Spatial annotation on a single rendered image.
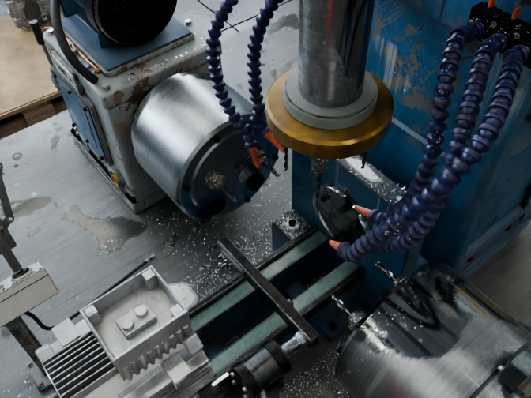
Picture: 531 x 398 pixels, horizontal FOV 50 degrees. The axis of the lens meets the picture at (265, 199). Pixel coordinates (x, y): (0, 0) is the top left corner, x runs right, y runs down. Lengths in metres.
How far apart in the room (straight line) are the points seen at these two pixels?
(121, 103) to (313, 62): 0.54
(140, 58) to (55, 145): 0.51
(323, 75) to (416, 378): 0.41
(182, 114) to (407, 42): 0.42
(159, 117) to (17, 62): 2.13
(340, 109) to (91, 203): 0.84
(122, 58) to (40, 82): 1.81
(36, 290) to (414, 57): 0.71
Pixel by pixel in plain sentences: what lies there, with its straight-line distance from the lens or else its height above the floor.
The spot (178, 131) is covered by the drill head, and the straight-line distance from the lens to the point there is 1.06.
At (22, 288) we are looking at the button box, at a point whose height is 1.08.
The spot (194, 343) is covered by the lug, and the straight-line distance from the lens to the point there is 0.87.
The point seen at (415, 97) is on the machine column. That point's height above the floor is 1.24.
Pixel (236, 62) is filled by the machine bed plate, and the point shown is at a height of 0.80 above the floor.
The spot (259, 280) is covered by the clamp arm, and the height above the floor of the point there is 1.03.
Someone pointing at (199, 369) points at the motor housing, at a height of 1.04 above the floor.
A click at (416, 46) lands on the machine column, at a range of 0.94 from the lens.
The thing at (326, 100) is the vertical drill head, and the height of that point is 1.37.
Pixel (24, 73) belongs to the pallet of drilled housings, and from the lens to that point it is 3.10.
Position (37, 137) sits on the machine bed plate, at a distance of 1.68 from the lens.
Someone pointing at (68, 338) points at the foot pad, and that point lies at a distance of 0.93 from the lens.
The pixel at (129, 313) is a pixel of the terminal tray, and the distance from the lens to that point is 0.86.
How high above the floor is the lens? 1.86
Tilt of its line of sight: 50 degrees down
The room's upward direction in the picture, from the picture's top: 2 degrees counter-clockwise
